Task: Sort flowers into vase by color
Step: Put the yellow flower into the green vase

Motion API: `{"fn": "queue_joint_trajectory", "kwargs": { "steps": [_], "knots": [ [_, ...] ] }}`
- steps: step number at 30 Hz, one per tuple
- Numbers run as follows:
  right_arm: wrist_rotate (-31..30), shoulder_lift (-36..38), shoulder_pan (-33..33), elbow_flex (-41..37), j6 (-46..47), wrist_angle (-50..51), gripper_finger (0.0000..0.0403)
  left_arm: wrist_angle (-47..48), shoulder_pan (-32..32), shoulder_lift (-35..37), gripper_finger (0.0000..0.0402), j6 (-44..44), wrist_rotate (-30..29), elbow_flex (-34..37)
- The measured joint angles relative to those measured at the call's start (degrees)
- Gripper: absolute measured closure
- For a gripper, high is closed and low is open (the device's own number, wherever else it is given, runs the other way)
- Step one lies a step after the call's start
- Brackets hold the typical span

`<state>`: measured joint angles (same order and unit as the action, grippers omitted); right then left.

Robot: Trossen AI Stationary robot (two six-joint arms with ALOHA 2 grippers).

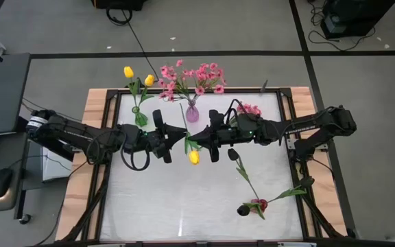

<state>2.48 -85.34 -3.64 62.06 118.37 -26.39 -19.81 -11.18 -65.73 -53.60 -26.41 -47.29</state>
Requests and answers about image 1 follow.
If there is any pink artificial flower bunch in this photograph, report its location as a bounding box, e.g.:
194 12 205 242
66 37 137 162
183 62 227 107
230 102 263 126
158 59 195 107

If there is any white glossy table sheet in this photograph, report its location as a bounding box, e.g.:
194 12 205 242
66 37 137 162
99 92 304 242

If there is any purple glass vase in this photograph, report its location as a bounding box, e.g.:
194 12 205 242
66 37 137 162
185 99 200 124

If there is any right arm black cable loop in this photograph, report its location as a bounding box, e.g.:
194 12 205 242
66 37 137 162
224 98 253 126

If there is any black computer mouse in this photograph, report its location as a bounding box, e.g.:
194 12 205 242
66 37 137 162
0 167 13 200

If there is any black case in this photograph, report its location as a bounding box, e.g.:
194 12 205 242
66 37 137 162
91 0 147 11

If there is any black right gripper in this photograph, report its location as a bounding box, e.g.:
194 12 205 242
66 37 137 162
190 115 253 163

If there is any red glass vase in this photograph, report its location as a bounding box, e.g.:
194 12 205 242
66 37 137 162
250 198 269 213

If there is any black floor cable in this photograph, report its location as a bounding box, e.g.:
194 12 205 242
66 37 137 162
106 8 167 89

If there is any white flat box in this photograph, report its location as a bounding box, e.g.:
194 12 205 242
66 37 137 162
41 145 75 183

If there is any dark grey desk panel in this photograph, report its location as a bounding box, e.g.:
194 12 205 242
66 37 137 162
0 53 31 135

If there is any black tripod stand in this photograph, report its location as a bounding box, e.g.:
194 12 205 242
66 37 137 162
80 78 359 247

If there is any green glass vase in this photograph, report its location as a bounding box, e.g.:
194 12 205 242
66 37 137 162
131 105 149 128

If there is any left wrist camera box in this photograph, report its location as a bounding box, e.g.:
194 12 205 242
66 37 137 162
152 108 166 130

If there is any black floor tape strip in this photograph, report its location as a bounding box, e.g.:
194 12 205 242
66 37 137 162
288 0 358 237
29 50 395 59

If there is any black floor equipment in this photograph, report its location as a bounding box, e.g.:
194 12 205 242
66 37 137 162
320 0 395 40

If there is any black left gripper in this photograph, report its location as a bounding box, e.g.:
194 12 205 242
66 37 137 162
145 123 188 164

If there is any grey desk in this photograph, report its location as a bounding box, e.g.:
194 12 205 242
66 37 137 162
0 132 27 213

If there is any yellow artificial tulip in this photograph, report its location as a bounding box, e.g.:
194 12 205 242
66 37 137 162
123 65 142 110
179 102 202 166
137 73 156 110

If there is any black cable bundle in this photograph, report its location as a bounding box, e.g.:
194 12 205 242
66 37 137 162
293 161 342 239
60 178 108 243

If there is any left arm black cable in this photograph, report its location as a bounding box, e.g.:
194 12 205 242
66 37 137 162
86 128 151 172

